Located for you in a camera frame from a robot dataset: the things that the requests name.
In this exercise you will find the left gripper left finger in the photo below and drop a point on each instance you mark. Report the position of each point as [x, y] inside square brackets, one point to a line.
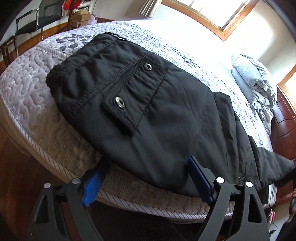
[60, 212]

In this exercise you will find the black pants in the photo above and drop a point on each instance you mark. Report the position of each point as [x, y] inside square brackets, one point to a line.
[148, 116]

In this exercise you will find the dark wooden headboard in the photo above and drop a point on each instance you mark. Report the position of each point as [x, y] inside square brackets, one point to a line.
[283, 127]

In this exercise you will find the quilted grey mattress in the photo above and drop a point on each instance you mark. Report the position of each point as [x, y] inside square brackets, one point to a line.
[31, 118]

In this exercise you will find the folded grey blue duvet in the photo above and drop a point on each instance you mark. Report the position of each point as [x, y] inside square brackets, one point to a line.
[257, 85]

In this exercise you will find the stacked cardboard boxes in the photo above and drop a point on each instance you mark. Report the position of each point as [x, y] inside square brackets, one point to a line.
[76, 20]

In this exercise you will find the red bag on rack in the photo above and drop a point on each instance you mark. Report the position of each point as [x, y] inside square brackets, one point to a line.
[71, 4]

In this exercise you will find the grey curtain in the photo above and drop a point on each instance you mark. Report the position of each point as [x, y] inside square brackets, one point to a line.
[150, 8]

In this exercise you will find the wooden window frame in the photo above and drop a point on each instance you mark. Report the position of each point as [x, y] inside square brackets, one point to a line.
[221, 17]

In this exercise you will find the black metal frame chair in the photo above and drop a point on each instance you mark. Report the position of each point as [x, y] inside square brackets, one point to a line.
[46, 13]

